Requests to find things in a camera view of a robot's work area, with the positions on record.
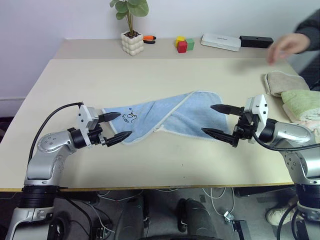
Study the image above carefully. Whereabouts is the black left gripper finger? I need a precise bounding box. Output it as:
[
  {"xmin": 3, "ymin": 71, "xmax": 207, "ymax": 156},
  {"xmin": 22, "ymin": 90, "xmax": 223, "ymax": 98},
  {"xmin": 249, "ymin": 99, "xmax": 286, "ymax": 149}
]
[
  {"xmin": 103, "ymin": 130, "xmax": 133, "ymax": 148},
  {"xmin": 97, "ymin": 112, "xmax": 121, "ymax": 124}
]

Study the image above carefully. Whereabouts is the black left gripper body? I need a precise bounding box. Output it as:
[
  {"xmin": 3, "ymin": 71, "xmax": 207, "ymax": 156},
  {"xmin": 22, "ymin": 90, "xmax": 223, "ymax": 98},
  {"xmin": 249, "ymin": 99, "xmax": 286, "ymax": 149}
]
[{"xmin": 87, "ymin": 126, "xmax": 109, "ymax": 148}]

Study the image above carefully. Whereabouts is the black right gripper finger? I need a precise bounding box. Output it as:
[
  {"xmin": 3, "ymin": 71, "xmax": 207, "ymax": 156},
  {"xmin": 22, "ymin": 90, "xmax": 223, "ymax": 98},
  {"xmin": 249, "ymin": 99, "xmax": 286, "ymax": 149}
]
[
  {"xmin": 201, "ymin": 127, "xmax": 240, "ymax": 149},
  {"xmin": 210, "ymin": 104, "xmax": 245, "ymax": 116}
]

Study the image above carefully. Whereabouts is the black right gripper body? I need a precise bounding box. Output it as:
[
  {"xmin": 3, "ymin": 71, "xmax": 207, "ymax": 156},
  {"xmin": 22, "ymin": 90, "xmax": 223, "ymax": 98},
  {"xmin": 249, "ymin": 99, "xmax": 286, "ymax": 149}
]
[{"xmin": 232, "ymin": 106, "xmax": 261, "ymax": 148}]

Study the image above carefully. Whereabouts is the light blue towel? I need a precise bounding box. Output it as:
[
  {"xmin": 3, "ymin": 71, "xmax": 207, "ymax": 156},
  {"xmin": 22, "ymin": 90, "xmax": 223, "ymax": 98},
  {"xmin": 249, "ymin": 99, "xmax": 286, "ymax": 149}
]
[{"xmin": 101, "ymin": 91, "xmax": 237, "ymax": 146}]

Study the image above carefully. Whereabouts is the folded beige towel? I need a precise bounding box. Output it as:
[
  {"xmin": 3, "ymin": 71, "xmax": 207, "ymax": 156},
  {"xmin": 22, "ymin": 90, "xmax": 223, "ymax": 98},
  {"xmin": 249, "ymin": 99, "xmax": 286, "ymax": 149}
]
[{"xmin": 263, "ymin": 70, "xmax": 312, "ymax": 98}]

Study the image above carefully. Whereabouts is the folded green towel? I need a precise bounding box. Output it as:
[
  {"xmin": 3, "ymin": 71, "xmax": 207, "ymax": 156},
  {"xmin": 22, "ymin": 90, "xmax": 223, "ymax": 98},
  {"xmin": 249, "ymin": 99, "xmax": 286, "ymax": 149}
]
[{"xmin": 280, "ymin": 89, "xmax": 320, "ymax": 124}]

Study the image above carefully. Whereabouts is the folded pale pink towel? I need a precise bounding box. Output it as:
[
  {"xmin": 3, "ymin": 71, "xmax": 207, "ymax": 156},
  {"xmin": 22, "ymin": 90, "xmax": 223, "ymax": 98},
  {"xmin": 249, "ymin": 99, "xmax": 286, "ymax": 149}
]
[{"xmin": 282, "ymin": 103, "xmax": 320, "ymax": 137}]

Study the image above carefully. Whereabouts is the person's bare hand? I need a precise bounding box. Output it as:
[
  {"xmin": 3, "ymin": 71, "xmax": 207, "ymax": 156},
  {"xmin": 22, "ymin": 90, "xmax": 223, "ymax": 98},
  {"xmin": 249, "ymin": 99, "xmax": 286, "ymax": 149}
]
[{"xmin": 266, "ymin": 32, "xmax": 311, "ymax": 67}]

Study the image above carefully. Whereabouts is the flat white box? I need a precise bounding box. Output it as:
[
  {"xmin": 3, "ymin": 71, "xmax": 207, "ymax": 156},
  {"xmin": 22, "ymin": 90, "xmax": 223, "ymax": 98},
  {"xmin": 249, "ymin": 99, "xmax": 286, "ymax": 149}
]
[{"xmin": 200, "ymin": 33, "xmax": 243, "ymax": 53}]

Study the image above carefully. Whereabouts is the green cube block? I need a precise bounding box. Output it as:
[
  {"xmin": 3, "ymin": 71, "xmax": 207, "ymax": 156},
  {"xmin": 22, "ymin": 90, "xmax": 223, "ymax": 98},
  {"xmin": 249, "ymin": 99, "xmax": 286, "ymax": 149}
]
[{"xmin": 185, "ymin": 38, "xmax": 196, "ymax": 52}]

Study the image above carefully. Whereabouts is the long black box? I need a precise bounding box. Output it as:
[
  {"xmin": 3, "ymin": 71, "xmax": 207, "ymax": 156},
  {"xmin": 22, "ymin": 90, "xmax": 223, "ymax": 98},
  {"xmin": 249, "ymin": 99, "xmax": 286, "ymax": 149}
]
[{"xmin": 239, "ymin": 35, "xmax": 274, "ymax": 49}]

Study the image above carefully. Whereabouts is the white bubbled plant pot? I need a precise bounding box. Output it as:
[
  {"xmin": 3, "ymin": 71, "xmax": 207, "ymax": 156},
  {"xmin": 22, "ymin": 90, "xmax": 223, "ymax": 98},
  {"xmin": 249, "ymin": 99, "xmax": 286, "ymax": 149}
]
[{"xmin": 120, "ymin": 30, "xmax": 145, "ymax": 57}]

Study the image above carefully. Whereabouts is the red cube block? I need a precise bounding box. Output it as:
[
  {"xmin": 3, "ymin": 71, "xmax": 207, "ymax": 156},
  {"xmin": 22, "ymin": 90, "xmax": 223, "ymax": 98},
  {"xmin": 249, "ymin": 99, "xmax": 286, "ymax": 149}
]
[{"xmin": 177, "ymin": 41, "xmax": 189, "ymax": 54}]

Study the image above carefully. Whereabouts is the dark rounded shape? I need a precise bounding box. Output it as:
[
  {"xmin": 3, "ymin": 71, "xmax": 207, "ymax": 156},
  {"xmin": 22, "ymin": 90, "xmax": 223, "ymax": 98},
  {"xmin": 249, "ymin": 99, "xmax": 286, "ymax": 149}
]
[
  {"xmin": 113, "ymin": 194, "xmax": 151, "ymax": 240},
  {"xmin": 175, "ymin": 197, "xmax": 217, "ymax": 240}
]

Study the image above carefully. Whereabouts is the person's dark clothed body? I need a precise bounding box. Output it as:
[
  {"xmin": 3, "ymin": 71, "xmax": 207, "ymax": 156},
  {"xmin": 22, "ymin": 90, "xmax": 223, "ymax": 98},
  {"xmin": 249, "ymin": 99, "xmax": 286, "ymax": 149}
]
[{"xmin": 298, "ymin": 49, "xmax": 320, "ymax": 92}]

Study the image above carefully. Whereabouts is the orange black marker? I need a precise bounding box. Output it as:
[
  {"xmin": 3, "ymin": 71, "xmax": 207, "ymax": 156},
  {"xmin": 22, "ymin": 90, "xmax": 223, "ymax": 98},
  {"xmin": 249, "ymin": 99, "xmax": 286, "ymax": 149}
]
[{"xmin": 142, "ymin": 35, "xmax": 158, "ymax": 45}]

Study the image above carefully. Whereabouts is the white sneaker shoe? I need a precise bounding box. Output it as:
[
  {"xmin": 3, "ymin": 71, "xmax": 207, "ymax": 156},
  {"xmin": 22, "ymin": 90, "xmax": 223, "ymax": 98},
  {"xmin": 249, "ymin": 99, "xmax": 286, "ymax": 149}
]
[{"xmin": 265, "ymin": 205, "xmax": 300, "ymax": 226}]

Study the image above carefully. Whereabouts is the green leafy plant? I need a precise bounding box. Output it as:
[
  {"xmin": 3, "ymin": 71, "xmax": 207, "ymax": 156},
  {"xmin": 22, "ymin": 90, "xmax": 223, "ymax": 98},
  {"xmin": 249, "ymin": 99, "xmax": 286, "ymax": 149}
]
[{"xmin": 109, "ymin": 0, "xmax": 150, "ymax": 35}]

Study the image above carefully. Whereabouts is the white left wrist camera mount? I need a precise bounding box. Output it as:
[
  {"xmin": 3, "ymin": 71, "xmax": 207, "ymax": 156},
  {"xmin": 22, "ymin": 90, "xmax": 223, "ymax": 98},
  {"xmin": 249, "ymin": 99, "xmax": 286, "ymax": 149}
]
[{"xmin": 76, "ymin": 104, "xmax": 101, "ymax": 148}]

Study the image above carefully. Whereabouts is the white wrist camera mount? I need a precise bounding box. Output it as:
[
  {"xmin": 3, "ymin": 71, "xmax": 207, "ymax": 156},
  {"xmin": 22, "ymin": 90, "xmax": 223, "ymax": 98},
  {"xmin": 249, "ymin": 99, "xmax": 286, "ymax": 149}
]
[
  {"xmin": 76, "ymin": 104, "xmax": 101, "ymax": 148},
  {"xmin": 243, "ymin": 94, "xmax": 270, "ymax": 145}
]

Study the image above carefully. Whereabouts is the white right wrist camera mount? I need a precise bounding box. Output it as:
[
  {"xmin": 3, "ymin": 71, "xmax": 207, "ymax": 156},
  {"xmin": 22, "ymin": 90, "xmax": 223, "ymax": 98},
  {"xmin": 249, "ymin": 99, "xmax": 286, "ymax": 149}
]
[{"xmin": 243, "ymin": 94, "xmax": 270, "ymax": 145}]

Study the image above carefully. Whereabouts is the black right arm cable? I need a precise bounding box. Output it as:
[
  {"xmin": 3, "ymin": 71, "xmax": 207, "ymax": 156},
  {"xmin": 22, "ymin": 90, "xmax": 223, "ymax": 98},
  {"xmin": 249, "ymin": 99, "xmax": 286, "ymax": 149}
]
[{"xmin": 250, "ymin": 132, "xmax": 320, "ymax": 152}]

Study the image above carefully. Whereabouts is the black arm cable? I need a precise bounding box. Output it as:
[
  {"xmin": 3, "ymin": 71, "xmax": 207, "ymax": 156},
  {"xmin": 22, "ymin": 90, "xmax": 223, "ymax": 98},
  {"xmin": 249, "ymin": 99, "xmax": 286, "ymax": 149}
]
[
  {"xmin": 28, "ymin": 101, "xmax": 85, "ymax": 161},
  {"xmin": 250, "ymin": 132, "xmax": 320, "ymax": 152}
]

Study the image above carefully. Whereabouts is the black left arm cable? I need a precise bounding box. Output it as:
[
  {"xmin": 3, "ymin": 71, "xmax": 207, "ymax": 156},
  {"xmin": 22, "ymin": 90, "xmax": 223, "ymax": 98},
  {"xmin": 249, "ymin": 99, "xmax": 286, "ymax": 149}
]
[{"xmin": 28, "ymin": 101, "xmax": 85, "ymax": 161}]

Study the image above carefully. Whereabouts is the white floor cable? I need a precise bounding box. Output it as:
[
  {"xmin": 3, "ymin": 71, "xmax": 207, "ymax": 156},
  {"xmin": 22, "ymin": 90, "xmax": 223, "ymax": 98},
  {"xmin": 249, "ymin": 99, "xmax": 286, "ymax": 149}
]
[{"xmin": 199, "ymin": 186, "xmax": 236, "ymax": 216}]

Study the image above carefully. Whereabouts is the black floor cable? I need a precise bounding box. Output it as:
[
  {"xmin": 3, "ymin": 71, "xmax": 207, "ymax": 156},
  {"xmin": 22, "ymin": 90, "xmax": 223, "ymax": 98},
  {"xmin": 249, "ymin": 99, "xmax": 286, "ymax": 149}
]
[{"xmin": 53, "ymin": 196, "xmax": 114, "ymax": 240}]

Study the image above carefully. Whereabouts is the metal bracket with black bar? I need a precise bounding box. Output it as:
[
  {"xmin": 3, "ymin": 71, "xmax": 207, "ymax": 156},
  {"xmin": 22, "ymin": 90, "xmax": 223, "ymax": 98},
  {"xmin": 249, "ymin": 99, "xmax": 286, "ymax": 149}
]
[{"xmin": 223, "ymin": 211, "xmax": 252, "ymax": 240}]

